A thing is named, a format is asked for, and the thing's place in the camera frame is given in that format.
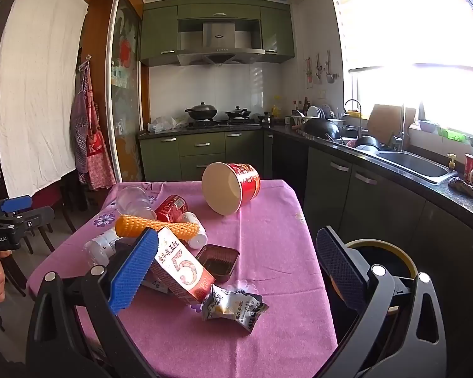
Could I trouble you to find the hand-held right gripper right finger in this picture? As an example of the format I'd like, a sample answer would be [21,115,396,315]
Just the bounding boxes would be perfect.
[315,226,448,378]

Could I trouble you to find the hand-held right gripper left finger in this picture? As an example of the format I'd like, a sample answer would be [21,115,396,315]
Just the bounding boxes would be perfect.
[26,226,160,378]

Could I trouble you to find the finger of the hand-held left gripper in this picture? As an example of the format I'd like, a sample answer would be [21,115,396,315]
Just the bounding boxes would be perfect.
[14,206,56,234]
[0,196,33,216]

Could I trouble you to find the clear plastic water bottle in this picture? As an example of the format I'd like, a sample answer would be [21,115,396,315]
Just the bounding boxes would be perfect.
[84,227,123,268]

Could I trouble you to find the red and white milk carton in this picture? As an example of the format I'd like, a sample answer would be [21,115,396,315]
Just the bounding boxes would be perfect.
[142,226,215,306]

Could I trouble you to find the black bin with yellow rim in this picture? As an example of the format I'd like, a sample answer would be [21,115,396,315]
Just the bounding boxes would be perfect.
[331,238,418,316]

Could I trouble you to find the orange foam net sleeve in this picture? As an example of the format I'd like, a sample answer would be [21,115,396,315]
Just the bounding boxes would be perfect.
[114,215,206,245]

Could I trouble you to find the clear plastic cup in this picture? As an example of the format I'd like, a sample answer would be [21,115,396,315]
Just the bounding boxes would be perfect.
[115,185,158,221]

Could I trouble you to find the red drink can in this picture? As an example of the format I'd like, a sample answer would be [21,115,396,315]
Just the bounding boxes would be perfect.
[155,195,189,224]

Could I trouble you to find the small white plastic bottle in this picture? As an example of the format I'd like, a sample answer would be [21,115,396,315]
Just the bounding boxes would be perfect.
[177,212,208,249]

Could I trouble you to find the brown plastic tray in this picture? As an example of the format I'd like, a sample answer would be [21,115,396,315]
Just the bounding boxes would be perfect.
[196,244,240,283]

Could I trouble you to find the snack wrapper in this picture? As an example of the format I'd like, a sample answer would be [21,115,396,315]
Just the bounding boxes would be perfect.
[202,283,270,336]

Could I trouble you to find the red instant noodle cup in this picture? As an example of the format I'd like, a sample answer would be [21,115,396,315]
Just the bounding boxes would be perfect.
[201,161,261,216]

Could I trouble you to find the dark wooden chair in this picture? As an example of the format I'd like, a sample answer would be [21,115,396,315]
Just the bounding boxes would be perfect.
[33,183,79,253]

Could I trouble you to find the pink floral tablecloth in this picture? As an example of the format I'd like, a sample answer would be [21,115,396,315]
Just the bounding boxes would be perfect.
[26,179,338,378]

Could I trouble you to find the red checked apron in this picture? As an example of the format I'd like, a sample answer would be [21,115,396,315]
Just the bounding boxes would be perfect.
[81,60,117,190]

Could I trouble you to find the purple checked apron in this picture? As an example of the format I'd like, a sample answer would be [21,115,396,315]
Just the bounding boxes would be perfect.
[70,87,89,174]

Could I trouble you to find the white hanging cloth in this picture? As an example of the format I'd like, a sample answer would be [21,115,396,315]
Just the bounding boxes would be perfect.
[0,0,89,198]

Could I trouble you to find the steel sink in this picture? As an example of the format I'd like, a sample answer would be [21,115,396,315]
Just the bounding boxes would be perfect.
[374,150,458,184]

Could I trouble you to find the black bowl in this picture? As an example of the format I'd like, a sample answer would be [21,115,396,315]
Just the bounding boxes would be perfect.
[355,136,381,152]

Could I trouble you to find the green lower cabinets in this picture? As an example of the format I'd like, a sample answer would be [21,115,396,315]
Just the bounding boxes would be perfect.
[139,130,274,182]

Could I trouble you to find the green cabinets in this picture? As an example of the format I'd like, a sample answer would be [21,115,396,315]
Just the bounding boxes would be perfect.
[139,0,296,67]
[139,130,274,182]

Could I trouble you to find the large black wok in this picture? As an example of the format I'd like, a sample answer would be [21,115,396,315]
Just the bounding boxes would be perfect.
[303,118,342,140]

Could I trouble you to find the brown dish rag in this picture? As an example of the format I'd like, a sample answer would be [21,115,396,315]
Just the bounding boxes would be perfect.
[448,176,473,199]

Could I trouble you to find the white plastic bag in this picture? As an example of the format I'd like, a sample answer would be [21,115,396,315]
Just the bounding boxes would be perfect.
[148,115,186,134]

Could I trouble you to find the wooden cutting board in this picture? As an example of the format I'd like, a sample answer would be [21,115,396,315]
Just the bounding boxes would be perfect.
[367,104,406,144]

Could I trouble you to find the floral glass sliding door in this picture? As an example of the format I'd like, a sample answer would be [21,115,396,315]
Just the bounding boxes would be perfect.
[106,0,143,182]

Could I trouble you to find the dish rack with plates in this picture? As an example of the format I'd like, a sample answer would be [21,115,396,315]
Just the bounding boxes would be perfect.
[292,104,345,127]

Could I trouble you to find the straight steel faucet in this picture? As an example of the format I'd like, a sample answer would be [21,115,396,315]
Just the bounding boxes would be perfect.
[393,104,410,153]

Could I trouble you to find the curved steel faucet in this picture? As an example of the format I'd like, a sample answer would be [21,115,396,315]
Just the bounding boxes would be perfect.
[344,99,364,136]

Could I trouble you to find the black wok with lid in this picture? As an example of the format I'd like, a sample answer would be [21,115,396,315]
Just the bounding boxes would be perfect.
[184,101,218,122]

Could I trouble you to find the gas stove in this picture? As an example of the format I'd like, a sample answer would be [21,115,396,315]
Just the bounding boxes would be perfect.
[187,118,261,128]

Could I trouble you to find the black pot with lid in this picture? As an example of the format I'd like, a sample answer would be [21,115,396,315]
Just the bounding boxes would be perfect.
[225,106,252,121]

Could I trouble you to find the hanging kitchen utensils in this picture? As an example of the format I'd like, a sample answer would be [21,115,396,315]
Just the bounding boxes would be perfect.
[303,50,336,88]

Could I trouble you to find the green upper cabinets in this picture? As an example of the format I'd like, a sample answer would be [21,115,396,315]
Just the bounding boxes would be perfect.
[139,0,296,67]

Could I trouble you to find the steel range hood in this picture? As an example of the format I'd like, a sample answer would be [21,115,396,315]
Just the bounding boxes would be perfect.
[176,20,266,66]

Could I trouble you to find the window blind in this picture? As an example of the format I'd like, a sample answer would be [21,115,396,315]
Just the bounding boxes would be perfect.
[330,0,473,76]

